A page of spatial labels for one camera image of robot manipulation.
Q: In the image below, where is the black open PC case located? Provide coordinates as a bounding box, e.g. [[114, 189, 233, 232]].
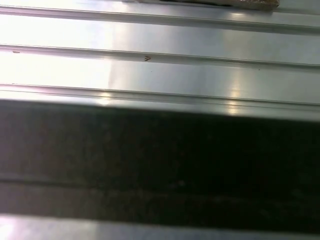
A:
[[0, 98, 320, 234]]

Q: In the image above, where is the brown base plate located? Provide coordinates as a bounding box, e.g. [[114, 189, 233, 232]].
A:
[[134, 0, 281, 11]]

